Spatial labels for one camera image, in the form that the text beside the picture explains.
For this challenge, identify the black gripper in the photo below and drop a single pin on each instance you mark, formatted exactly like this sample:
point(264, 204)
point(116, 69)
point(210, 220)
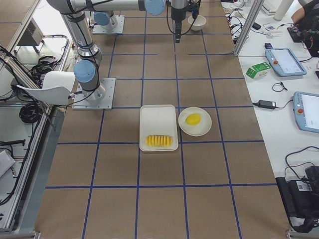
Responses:
point(177, 15)

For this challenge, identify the blue teach pendant near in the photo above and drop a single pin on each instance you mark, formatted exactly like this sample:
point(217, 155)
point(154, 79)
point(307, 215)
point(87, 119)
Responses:
point(306, 111)

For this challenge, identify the yellow lemon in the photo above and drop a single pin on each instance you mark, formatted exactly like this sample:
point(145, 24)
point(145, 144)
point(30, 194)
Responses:
point(193, 119)

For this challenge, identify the white ceramic bowl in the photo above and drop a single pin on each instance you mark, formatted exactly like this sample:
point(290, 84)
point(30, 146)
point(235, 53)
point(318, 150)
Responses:
point(198, 24)

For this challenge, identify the aluminium frame post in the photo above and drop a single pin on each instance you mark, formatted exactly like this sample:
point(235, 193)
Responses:
point(255, 8)

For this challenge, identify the sliced yellow bread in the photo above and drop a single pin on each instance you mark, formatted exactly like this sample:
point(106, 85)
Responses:
point(159, 141)

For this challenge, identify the black power adapter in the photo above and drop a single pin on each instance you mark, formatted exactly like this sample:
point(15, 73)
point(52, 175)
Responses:
point(267, 104)

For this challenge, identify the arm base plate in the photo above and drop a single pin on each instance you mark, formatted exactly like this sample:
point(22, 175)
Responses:
point(98, 30)
point(102, 98)

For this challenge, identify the blue teach pendant far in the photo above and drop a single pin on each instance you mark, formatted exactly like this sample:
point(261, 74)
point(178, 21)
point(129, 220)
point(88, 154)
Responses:
point(284, 62)

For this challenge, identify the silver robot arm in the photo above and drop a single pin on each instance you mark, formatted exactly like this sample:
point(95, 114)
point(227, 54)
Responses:
point(73, 12)
point(105, 19)

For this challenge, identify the blue teach pendant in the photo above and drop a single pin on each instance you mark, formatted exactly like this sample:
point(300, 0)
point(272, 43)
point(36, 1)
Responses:
point(284, 62)
point(306, 111)

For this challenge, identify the cream rectangular tray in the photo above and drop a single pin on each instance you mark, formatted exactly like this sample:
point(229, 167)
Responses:
point(158, 120)

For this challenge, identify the green white carton box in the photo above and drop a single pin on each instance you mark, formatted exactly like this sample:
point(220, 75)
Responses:
point(258, 70)

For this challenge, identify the cream round plate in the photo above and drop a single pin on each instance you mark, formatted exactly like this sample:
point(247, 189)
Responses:
point(195, 130)

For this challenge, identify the black equipment bag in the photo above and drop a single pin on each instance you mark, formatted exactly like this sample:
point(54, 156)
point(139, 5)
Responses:
point(301, 199)

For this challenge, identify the white plastic chair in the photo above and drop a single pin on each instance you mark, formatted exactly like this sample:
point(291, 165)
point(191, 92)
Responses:
point(56, 88)

